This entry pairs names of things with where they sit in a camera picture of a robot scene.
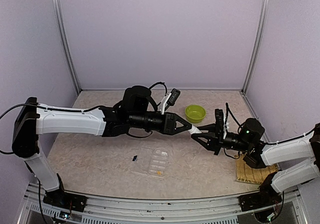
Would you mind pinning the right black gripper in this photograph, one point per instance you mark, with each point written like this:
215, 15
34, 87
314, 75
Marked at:
214, 144

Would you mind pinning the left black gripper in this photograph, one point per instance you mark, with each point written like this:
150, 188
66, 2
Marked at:
170, 122

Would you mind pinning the small white pill bottle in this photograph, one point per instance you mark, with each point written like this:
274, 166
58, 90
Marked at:
194, 130

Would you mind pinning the clear plastic pill organizer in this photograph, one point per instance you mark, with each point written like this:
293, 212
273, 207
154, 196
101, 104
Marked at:
150, 161

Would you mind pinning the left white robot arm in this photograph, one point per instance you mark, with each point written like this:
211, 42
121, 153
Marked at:
137, 109

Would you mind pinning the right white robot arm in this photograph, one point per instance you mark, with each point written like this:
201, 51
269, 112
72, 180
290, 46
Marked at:
259, 154

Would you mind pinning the green plastic bowl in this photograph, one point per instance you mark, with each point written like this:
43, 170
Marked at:
195, 113

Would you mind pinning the woven bamboo tray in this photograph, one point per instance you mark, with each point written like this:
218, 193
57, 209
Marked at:
246, 174

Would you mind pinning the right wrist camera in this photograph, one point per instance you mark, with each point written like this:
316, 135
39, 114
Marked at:
220, 119

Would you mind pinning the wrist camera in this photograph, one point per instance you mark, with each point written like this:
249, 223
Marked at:
220, 119
169, 100

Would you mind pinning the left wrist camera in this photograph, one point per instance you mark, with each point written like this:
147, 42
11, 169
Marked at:
169, 100

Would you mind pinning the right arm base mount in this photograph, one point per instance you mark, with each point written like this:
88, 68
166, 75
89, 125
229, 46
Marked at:
266, 196

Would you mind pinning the aluminium front rail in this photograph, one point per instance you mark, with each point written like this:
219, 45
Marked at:
104, 209

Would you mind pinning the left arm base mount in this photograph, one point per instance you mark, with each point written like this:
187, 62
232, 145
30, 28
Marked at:
66, 200

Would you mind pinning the right aluminium frame post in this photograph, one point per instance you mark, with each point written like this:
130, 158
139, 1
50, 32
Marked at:
256, 46

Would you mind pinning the aluminium frame post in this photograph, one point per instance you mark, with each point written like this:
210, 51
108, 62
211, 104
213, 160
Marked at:
256, 46
65, 45

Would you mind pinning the left aluminium frame post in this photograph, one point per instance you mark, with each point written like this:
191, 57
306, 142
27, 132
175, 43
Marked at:
65, 45

